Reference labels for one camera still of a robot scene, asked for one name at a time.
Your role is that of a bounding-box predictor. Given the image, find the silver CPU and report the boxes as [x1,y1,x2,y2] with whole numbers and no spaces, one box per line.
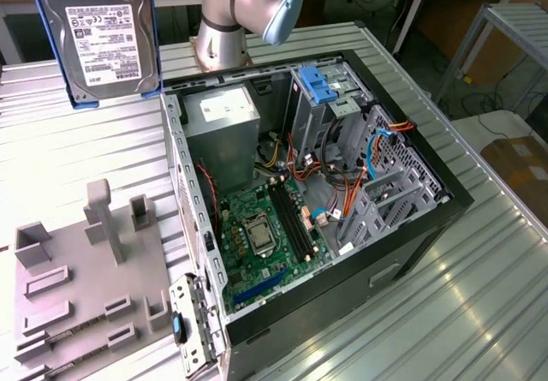
[247,221,273,249]

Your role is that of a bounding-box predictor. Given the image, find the black RAM slot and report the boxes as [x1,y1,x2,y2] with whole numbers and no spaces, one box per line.
[272,180,309,263]
[281,179,320,262]
[277,179,314,262]
[268,180,304,263]

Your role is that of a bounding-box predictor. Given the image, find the metal optical drive cage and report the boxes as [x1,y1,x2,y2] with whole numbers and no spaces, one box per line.
[284,62,373,164]

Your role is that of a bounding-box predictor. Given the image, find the metal slat frame table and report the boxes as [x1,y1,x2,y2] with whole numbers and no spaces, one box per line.
[434,2,548,121]

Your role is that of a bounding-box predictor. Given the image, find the green motherboard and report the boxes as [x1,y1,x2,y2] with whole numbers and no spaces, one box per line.
[217,175,336,313]

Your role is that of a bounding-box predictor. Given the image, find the blue plastic drive latch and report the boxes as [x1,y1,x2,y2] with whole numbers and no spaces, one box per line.
[299,64,339,104]

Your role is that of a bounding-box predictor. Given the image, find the blue expansion slot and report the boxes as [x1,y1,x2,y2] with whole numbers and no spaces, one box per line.
[233,267,289,307]

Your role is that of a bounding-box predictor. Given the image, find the metal disk bay cage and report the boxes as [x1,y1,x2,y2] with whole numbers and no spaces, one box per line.
[336,104,450,253]

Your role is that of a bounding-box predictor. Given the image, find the black PC case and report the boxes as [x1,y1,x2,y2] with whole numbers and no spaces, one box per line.
[157,48,475,381]

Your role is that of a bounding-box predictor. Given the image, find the yellow black power wires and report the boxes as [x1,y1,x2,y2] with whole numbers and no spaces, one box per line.
[256,130,286,170]

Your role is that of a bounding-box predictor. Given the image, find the metal card retainer bracket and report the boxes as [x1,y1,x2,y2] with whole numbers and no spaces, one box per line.
[169,271,228,378]

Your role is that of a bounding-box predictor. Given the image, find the grey power supply box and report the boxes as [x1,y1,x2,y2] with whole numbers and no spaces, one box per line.
[182,84,262,193]

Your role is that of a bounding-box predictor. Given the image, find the blue black latch handle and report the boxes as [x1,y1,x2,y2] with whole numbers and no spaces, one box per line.
[170,310,188,344]

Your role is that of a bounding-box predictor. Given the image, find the grey parts rack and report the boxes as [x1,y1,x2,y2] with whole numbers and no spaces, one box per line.
[0,178,181,381]

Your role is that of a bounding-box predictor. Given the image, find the hard disk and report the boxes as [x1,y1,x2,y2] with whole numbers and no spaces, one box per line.
[23,0,164,110]

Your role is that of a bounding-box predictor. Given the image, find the brown cardboard box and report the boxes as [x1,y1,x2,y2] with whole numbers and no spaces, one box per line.
[479,136,548,223]

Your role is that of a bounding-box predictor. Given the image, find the blue data wire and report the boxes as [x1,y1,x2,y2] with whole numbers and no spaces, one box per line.
[311,128,394,228]

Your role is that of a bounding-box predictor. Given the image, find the CPU socket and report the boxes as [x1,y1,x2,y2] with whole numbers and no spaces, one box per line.
[241,213,282,259]

